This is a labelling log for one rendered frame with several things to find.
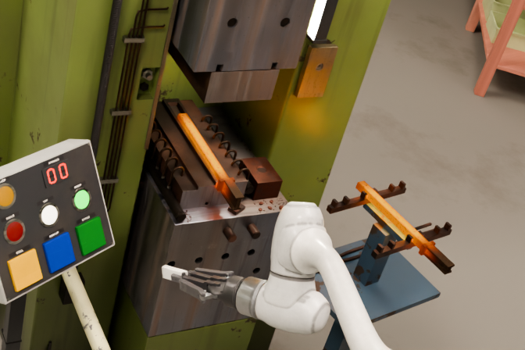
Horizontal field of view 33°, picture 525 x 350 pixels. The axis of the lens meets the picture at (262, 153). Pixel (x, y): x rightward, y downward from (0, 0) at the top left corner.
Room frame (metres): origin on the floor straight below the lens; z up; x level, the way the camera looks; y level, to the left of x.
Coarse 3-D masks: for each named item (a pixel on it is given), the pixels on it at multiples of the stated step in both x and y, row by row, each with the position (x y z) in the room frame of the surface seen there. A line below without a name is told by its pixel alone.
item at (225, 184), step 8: (184, 120) 2.26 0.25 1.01; (184, 128) 2.24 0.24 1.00; (192, 128) 2.24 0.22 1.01; (192, 136) 2.20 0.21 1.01; (200, 136) 2.21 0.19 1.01; (200, 144) 2.17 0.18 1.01; (200, 152) 2.14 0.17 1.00; (208, 152) 2.14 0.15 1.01; (208, 160) 2.10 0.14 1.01; (216, 160) 2.11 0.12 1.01; (216, 168) 2.07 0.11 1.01; (216, 176) 2.05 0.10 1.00; (224, 176) 2.05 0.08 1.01; (224, 184) 2.02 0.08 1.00; (232, 184) 2.00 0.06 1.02; (224, 192) 2.01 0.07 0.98; (232, 192) 1.97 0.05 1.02; (240, 192) 1.98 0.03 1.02; (232, 200) 1.97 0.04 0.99; (240, 200) 1.96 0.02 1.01; (232, 208) 1.95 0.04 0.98; (240, 208) 1.96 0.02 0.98
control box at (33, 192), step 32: (32, 160) 1.64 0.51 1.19; (64, 160) 1.68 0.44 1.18; (32, 192) 1.58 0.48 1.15; (64, 192) 1.65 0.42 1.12; (96, 192) 1.72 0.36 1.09; (0, 224) 1.48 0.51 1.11; (32, 224) 1.54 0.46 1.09; (64, 224) 1.61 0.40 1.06; (0, 256) 1.45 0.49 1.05; (0, 288) 1.41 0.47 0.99; (32, 288) 1.47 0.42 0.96
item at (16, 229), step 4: (12, 224) 1.50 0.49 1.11; (16, 224) 1.51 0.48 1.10; (20, 224) 1.52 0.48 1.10; (8, 228) 1.49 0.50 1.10; (12, 228) 1.50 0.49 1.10; (16, 228) 1.50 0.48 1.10; (20, 228) 1.51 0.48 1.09; (8, 232) 1.48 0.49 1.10; (12, 232) 1.49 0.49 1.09; (16, 232) 1.50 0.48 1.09; (20, 232) 1.51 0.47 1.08; (8, 236) 1.48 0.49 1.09; (12, 236) 1.49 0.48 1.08; (16, 236) 1.50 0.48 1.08; (20, 236) 1.50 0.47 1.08; (12, 240) 1.48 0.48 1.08; (16, 240) 1.49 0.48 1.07
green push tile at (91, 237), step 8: (96, 216) 1.69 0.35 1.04; (80, 224) 1.64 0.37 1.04; (88, 224) 1.65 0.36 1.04; (96, 224) 1.67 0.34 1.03; (80, 232) 1.63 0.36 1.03; (88, 232) 1.64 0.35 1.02; (96, 232) 1.66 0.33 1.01; (80, 240) 1.62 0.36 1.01; (88, 240) 1.63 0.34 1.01; (96, 240) 1.65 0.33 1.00; (104, 240) 1.67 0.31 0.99; (80, 248) 1.61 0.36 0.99; (88, 248) 1.62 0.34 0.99; (96, 248) 1.64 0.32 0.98
